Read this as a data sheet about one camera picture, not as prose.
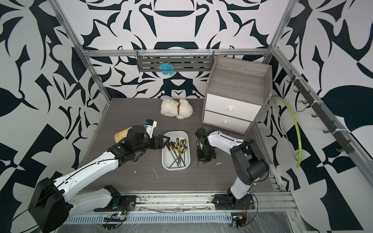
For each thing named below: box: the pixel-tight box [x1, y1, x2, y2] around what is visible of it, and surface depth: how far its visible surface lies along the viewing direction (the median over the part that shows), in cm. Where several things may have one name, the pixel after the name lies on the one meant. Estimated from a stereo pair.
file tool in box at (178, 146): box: [176, 137, 181, 167], surface depth 96 cm
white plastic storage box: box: [161, 130, 191, 172], surface depth 93 cm
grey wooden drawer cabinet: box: [202, 55, 273, 135], surface depth 87 cm
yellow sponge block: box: [114, 126, 133, 144], surface depth 96 cm
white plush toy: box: [160, 98, 194, 120], surface depth 106 cm
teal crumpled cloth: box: [158, 62, 175, 76], surface depth 93 cm
